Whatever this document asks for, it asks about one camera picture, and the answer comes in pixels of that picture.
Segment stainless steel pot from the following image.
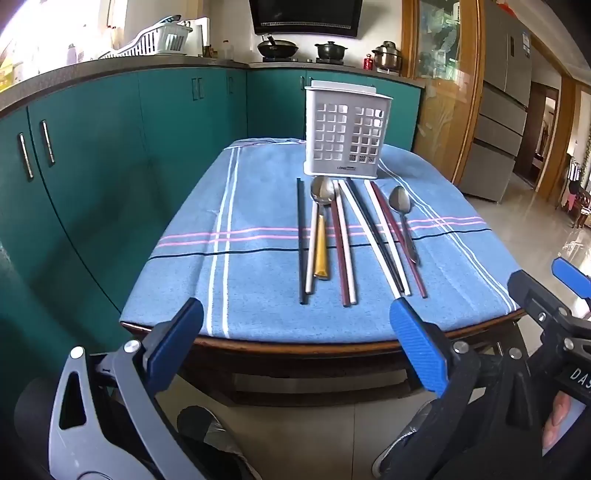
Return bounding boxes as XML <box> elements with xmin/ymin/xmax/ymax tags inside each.
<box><xmin>372</xmin><ymin>41</ymin><xmax>402</xmax><ymax>73</ymax></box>

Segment metal spoon with dark handle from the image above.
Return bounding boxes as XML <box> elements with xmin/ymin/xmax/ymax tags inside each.
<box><xmin>388</xmin><ymin>186</ymin><xmax>422</xmax><ymax>266</ymax></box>

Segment black chopstick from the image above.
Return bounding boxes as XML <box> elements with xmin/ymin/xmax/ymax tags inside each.
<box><xmin>347</xmin><ymin>179</ymin><xmax>406</xmax><ymax>296</ymax></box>
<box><xmin>296</xmin><ymin>179</ymin><xmax>309</xmax><ymax>305</ymax></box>

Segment dark red chopstick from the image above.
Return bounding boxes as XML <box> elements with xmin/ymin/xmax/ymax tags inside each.
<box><xmin>372</xmin><ymin>184</ymin><xmax>428</xmax><ymax>298</ymax></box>
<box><xmin>331</xmin><ymin>181</ymin><xmax>352</xmax><ymax>308</ymax></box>

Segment kitchen window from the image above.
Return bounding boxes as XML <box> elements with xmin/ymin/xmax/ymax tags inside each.
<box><xmin>0</xmin><ymin>0</ymin><xmax>127</xmax><ymax>79</ymax></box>

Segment blue striped table cloth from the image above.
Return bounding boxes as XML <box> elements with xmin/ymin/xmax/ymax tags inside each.
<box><xmin>119</xmin><ymin>137</ymin><xmax>527</xmax><ymax>344</ymax></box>

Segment yellow packet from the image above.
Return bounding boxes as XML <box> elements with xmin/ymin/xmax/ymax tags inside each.
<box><xmin>0</xmin><ymin>55</ymin><xmax>24</xmax><ymax>89</ymax></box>

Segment grey kitchen countertop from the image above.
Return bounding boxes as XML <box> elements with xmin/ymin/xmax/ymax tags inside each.
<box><xmin>0</xmin><ymin>55</ymin><xmax>426</xmax><ymax>116</ymax></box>

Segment black wok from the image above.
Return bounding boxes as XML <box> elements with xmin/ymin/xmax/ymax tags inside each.
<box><xmin>257</xmin><ymin>34</ymin><xmax>300</xmax><ymax>60</ymax></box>

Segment hanging clothes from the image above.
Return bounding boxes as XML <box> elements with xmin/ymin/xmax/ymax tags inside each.
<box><xmin>562</xmin><ymin>154</ymin><xmax>591</xmax><ymax>229</ymax></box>

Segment white dish rack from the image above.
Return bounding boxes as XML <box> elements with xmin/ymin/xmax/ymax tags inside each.
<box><xmin>98</xmin><ymin>16</ymin><xmax>194</xmax><ymax>60</ymax></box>

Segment person's right hand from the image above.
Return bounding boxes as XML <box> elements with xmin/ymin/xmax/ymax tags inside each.
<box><xmin>542</xmin><ymin>391</ymin><xmax>591</xmax><ymax>459</ymax></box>

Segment silver refrigerator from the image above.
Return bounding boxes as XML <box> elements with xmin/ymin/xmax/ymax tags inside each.
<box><xmin>457</xmin><ymin>0</ymin><xmax>534</xmax><ymax>204</ymax></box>

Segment metal spoon with gold handle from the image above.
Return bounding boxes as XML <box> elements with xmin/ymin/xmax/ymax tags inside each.
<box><xmin>310</xmin><ymin>176</ymin><xmax>335</xmax><ymax>280</ymax></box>

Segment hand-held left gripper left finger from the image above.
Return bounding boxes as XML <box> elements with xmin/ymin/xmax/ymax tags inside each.
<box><xmin>46</xmin><ymin>298</ymin><xmax>206</xmax><ymax>480</ymax></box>

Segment green base cabinets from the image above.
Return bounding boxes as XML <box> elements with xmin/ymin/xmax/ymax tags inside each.
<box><xmin>0</xmin><ymin>67</ymin><xmax>423</xmax><ymax>370</ymax></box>

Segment wood framed glass door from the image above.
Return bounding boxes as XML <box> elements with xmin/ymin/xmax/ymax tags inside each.
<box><xmin>401</xmin><ymin>0</ymin><xmax>485</xmax><ymax>185</ymax></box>

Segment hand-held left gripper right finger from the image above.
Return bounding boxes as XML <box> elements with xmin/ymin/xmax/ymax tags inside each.
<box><xmin>389</xmin><ymin>299</ymin><xmax>546</xmax><ymax>480</ymax></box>

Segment white plastic utensil holder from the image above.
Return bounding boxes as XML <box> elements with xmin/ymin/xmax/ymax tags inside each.
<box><xmin>302</xmin><ymin>80</ymin><xmax>393</xmax><ymax>180</ymax></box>

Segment black cooking pot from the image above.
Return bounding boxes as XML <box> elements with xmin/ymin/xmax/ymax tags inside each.
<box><xmin>315</xmin><ymin>41</ymin><xmax>346</xmax><ymax>61</ymax></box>

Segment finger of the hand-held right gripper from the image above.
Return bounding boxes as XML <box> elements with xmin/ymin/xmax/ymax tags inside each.
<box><xmin>508</xmin><ymin>270</ymin><xmax>579</xmax><ymax>328</ymax></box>
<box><xmin>551</xmin><ymin>257</ymin><xmax>591</xmax><ymax>305</ymax></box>

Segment gas stove top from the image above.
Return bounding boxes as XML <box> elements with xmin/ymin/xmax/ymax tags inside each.
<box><xmin>252</xmin><ymin>56</ymin><xmax>352</xmax><ymax>64</ymax></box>

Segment black range hood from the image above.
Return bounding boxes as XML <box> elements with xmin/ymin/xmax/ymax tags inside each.
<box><xmin>248</xmin><ymin>0</ymin><xmax>363</xmax><ymax>38</ymax></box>

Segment white box appliance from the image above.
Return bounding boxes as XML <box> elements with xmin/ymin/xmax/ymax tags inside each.
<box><xmin>187</xmin><ymin>17</ymin><xmax>212</xmax><ymax>57</ymax></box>

